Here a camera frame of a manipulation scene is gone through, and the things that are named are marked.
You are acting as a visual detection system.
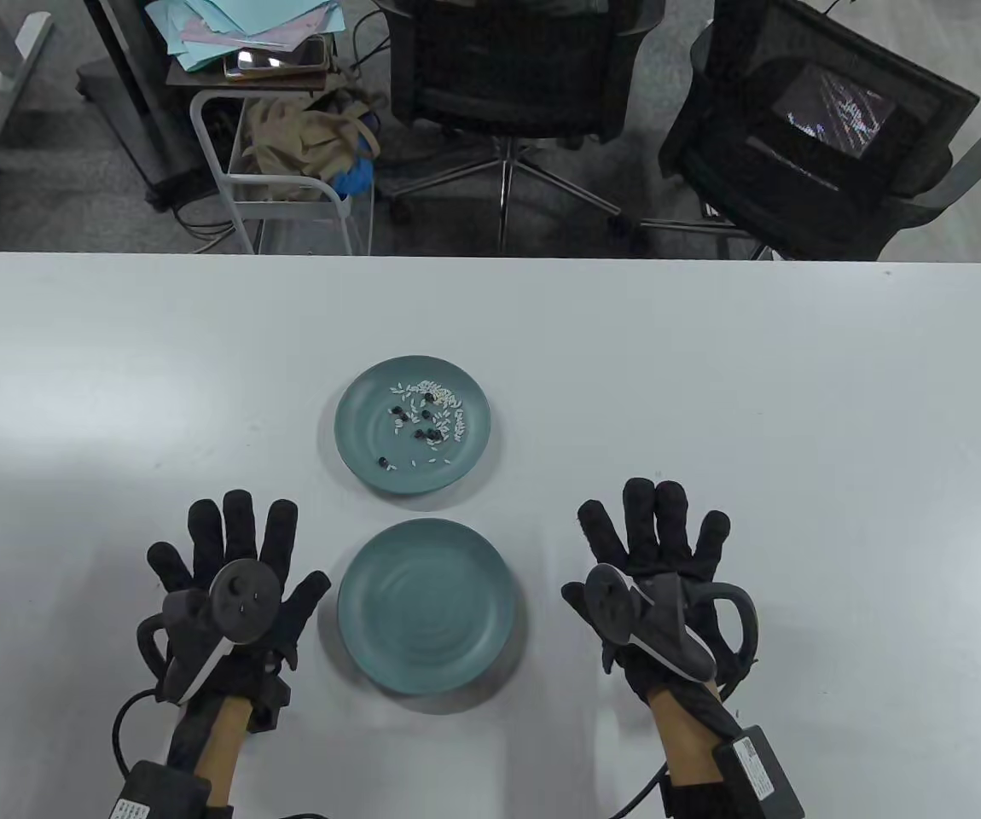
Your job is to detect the person's left hand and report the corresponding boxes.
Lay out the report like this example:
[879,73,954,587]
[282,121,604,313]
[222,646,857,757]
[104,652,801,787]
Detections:
[148,490,331,702]

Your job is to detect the person's right hand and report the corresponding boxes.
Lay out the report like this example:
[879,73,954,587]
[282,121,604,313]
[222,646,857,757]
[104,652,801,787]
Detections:
[562,478,758,706]

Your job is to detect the person's left forearm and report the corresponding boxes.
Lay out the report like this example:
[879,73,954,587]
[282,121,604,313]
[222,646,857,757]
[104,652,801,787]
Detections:
[168,689,254,808]

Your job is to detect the person's right forearm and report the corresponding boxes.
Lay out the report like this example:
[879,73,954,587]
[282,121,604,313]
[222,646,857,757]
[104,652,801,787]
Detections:
[648,681,744,790]

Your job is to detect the black controller on right glove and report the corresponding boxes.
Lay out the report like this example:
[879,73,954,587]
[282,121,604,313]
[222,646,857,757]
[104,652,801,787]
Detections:
[584,563,760,683]

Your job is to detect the black controller on glove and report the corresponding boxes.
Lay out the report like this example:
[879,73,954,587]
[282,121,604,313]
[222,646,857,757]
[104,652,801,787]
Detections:
[584,563,760,683]
[137,559,283,706]

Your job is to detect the black controller on left glove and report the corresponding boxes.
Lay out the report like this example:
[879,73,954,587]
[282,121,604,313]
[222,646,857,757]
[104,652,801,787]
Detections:
[137,559,283,706]

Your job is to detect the black sensor module at left wrist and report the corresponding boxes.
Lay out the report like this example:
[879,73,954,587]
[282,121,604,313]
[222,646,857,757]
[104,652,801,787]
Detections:
[247,650,299,731]

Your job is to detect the empty teal plate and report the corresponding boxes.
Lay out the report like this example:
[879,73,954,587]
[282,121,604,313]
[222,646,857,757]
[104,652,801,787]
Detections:
[338,518,518,694]

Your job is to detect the teal plate with grains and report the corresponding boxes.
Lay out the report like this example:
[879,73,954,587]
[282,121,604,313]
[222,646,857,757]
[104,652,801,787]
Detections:
[334,356,493,497]

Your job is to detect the scattered black beans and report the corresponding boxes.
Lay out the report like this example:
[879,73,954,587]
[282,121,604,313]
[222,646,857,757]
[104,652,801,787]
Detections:
[375,392,449,472]

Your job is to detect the scattered white rice grains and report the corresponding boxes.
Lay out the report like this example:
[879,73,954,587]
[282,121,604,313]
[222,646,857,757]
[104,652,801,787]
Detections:
[388,378,467,468]

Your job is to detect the white metal cart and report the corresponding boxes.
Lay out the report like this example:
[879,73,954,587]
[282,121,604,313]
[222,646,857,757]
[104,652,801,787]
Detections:
[189,84,375,256]

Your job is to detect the black office chair with armrest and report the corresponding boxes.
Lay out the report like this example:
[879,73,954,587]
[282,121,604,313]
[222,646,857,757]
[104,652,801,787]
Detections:
[658,0,981,262]

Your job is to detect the blue cloth item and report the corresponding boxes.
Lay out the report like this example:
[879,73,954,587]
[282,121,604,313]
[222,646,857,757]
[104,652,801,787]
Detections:
[333,115,382,199]

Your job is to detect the beige cloth bag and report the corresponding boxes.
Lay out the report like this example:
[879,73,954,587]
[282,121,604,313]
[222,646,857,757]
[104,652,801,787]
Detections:
[241,96,372,180]

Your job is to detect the brown cart top board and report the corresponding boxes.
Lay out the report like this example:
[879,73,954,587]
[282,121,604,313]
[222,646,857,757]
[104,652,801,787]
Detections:
[166,56,329,93]

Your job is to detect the black stand column with base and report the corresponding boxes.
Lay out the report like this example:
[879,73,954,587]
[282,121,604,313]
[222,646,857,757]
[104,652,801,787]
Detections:
[75,0,206,212]

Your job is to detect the phone with dark screen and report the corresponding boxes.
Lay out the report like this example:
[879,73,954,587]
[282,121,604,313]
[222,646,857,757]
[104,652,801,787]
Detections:
[223,36,331,80]

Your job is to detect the black mesh office chair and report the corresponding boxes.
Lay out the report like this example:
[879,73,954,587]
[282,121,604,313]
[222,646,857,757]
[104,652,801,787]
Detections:
[374,0,667,235]

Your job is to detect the pile of light blue papers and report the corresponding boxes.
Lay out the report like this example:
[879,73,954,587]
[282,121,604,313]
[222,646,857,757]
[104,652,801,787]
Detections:
[143,0,348,73]

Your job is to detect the white desk leg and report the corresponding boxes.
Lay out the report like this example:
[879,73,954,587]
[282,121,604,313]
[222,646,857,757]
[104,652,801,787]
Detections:
[0,0,56,142]

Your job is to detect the black cable at left wrist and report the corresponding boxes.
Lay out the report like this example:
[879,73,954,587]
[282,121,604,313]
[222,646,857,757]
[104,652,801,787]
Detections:
[112,688,160,775]

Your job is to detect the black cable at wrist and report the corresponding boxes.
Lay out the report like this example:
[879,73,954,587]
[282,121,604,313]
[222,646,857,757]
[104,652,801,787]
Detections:
[112,688,160,775]
[608,766,672,819]

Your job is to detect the black cable at right wrist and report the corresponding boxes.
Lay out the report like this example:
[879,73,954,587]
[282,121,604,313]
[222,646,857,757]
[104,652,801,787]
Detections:
[608,766,672,819]

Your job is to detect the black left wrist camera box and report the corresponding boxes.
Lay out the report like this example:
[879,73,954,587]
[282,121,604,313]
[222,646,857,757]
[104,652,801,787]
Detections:
[107,761,212,819]

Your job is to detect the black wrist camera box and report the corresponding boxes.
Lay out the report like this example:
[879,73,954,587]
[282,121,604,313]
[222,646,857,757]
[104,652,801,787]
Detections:
[708,725,805,819]
[107,761,212,819]

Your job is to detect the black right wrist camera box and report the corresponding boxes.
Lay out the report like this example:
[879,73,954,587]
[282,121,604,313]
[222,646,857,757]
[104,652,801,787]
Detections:
[708,725,805,819]

